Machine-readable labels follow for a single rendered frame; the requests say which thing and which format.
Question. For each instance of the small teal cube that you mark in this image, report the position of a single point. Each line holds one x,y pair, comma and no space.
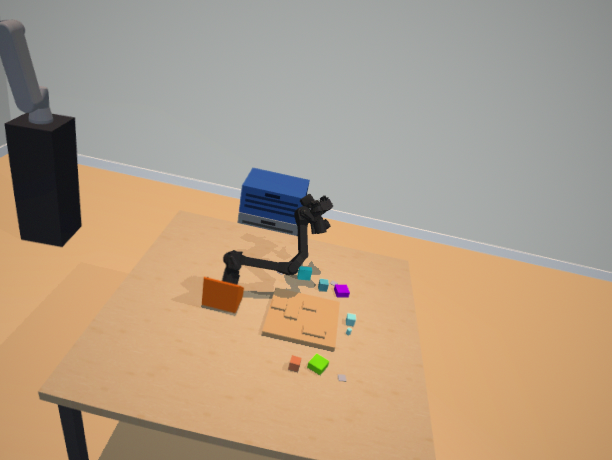
323,285

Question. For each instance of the teal block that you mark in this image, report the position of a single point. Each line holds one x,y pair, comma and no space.
304,273

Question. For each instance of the purple block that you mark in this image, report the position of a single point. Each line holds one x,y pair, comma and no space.
342,291

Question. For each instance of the green block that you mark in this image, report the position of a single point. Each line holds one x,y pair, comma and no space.
318,364

